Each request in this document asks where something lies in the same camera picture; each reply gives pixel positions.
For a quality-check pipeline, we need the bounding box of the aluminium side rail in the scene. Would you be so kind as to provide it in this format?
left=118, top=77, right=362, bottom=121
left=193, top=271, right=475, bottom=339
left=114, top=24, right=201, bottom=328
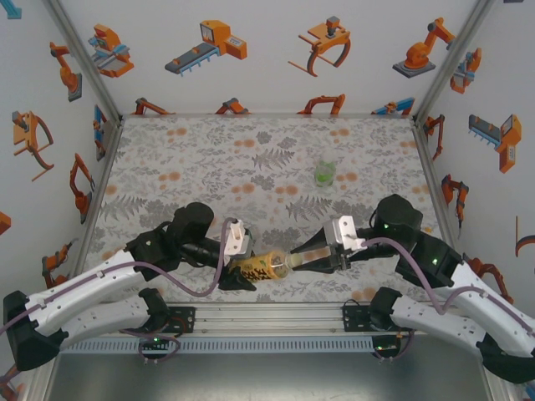
left=62, top=116, right=125, bottom=304
left=411, top=118, right=474, bottom=301

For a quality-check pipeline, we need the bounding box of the floral patterned table cover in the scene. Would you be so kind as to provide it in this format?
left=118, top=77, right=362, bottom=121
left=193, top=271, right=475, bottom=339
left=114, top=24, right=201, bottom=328
left=81, top=115, right=467, bottom=304

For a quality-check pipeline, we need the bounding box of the yellow tea bottle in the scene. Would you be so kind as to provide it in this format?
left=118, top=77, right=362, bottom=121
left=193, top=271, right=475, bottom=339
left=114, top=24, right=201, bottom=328
left=232, top=249, right=293, bottom=286

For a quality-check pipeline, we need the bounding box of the aluminium back rail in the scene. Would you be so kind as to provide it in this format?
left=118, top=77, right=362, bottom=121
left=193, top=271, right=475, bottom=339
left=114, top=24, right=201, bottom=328
left=120, top=111, right=417, bottom=120

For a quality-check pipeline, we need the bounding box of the wide aluminium front rail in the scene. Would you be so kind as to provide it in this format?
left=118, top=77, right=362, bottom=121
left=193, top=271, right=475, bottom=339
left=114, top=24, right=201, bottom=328
left=41, top=301, right=494, bottom=335

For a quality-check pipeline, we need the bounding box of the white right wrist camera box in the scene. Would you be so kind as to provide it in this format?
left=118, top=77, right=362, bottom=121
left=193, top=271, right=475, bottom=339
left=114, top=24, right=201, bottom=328
left=320, top=215, right=369, bottom=251

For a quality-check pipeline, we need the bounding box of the aluminium frame post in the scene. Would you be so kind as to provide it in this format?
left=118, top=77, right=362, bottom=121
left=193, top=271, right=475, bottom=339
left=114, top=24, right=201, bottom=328
left=41, top=0, right=125, bottom=124
left=23, top=361, right=59, bottom=401
left=411, top=0, right=499, bottom=125
left=480, top=373, right=527, bottom=401

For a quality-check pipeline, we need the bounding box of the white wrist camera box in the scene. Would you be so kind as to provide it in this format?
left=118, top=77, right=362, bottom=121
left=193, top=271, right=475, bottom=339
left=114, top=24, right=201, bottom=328
left=320, top=215, right=369, bottom=251
left=222, top=216, right=255, bottom=256

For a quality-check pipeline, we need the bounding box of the small controller board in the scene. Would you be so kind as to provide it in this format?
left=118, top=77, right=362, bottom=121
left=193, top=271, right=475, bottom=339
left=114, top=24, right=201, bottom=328
left=373, top=336, right=400, bottom=352
left=139, top=333, right=171, bottom=351

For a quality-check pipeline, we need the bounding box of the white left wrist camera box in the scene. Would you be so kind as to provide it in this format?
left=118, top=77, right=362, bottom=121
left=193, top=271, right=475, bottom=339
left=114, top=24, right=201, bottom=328
left=222, top=216, right=255, bottom=256

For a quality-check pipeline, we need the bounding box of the white slotted cable tray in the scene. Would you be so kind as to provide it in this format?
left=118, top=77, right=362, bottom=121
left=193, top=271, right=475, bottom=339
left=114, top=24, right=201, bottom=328
left=62, top=336, right=375, bottom=355

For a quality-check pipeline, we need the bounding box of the clear bottle with green label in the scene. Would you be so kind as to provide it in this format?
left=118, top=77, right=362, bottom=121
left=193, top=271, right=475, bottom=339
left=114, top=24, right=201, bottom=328
left=313, top=160, right=339, bottom=190

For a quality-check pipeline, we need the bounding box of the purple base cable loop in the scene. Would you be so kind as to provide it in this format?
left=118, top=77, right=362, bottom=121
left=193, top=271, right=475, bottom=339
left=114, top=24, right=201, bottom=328
left=119, top=327, right=186, bottom=365
left=370, top=317, right=419, bottom=365

